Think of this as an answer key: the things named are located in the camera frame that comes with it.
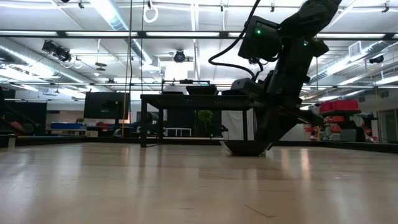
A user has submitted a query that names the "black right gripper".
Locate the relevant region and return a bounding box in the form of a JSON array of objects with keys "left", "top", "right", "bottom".
[{"left": 231, "top": 33, "right": 330, "bottom": 148}]

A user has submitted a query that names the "storage shelf rack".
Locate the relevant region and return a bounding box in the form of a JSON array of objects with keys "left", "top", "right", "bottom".
[{"left": 303, "top": 99, "right": 379, "bottom": 144}]

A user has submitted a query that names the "red storage bin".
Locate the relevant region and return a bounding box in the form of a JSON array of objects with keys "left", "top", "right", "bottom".
[{"left": 320, "top": 99, "right": 360, "bottom": 112}]

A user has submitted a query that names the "small green background plant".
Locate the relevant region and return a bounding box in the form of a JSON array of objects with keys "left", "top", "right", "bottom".
[{"left": 197, "top": 110, "right": 215, "bottom": 133}]

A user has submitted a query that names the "black perforated metal shelf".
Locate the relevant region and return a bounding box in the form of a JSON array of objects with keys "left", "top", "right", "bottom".
[{"left": 139, "top": 94, "right": 267, "bottom": 149}]

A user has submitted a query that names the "white metal stand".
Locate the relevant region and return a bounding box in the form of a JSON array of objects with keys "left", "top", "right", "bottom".
[{"left": 166, "top": 126, "right": 193, "bottom": 138}]

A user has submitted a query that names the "black monitor screen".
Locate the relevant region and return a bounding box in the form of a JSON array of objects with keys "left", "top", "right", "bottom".
[{"left": 83, "top": 91, "right": 131, "bottom": 120}]

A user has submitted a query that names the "long ceiling light bar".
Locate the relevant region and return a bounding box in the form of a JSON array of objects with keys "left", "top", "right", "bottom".
[{"left": 0, "top": 29, "right": 398, "bottom": 40}]

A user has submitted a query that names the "blue storage bin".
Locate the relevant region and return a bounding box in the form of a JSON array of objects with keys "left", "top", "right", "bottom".
[{"left": 50, "top": 122, "right": 86, "bottom": 130}]

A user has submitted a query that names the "person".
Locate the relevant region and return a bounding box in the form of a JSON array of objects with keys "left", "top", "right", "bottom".
[{"left": 0, "top": 105, "right": 41, "bottom": 135}]

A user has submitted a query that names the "black table rail frame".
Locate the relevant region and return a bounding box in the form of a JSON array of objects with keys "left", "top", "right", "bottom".
[{"left": 0, "top": 134, "right": 398, "bottom": 154}]

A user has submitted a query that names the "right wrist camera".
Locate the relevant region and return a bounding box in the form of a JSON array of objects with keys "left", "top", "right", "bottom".
[{"left": 238, "top": 15, "right": 283, "bottom": 62}]

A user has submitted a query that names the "silver ventilation duct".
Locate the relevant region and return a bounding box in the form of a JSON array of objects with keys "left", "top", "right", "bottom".
[{"left": 306, "top": 40, "right": 398, "bottom": 86}]

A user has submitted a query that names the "white hanging ring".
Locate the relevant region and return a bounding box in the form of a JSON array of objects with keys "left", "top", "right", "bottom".
[{"left": 142, "top": 4, "right": 159, "bottom": 24}]

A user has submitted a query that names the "black hanging cable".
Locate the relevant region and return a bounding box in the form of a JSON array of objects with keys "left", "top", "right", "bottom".
[{"left": 128, "top": 0, "right": 134, "bottom": 94}]

